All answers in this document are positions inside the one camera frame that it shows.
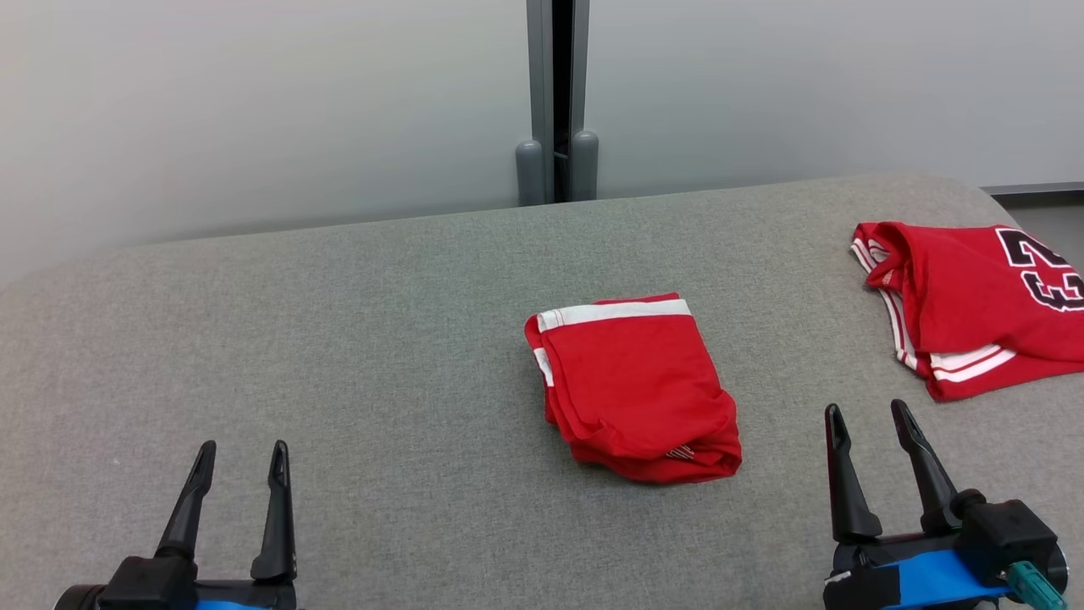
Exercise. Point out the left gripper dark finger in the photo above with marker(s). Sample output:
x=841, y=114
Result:
x=278, y=525
x=190, y=508

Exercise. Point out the left gripper body black blue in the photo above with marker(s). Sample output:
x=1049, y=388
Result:
x=157, y=585

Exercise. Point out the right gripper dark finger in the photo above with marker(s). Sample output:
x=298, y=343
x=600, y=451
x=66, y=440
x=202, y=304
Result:
x=931, y=487
x=848, y=500

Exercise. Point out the right gripper body black blue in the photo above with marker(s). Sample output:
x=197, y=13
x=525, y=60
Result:
x=999, y=538

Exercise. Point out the red jersey number 23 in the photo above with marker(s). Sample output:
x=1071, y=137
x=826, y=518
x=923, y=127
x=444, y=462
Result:
x=957, y=288

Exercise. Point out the red shorts white stripe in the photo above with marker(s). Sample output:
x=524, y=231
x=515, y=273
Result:
x=635, y=381

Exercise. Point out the teal connector right gripper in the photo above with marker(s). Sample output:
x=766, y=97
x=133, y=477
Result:
x=1037, y=586

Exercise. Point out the grey fabric sofa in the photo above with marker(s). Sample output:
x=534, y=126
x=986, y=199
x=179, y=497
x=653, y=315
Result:
x=339, y=339

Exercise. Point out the grey wall skirting strip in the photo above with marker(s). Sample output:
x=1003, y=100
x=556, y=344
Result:
x=1033, y=189

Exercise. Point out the grey cylinder post foot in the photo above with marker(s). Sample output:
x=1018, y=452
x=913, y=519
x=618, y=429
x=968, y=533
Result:
x=530, y=174
x=584, y=165

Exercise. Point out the grey partition post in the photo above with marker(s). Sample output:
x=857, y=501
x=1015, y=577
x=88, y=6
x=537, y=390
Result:
x=539, y=68

